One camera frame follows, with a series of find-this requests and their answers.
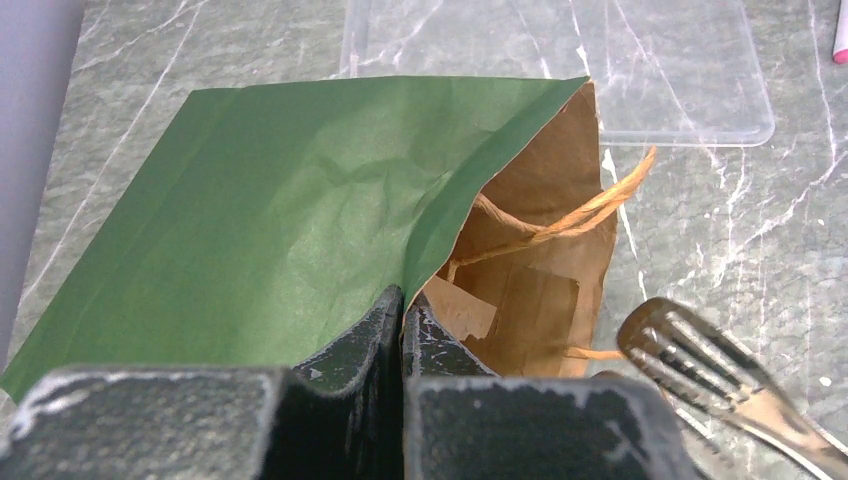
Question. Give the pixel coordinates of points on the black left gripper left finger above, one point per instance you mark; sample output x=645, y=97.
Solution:
x=346, y=401

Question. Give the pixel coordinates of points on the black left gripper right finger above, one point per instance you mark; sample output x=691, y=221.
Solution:
x=446, y=425

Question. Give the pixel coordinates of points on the green paper bag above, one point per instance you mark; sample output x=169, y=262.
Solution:
x=268, y=219

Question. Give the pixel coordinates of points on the silver metal tongs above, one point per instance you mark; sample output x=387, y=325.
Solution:
x=702, y=366

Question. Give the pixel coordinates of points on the clear plastic tray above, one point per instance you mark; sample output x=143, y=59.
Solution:
x=670, y=73

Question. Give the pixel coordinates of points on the white pink marker pen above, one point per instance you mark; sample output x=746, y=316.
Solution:
x=840, y=43

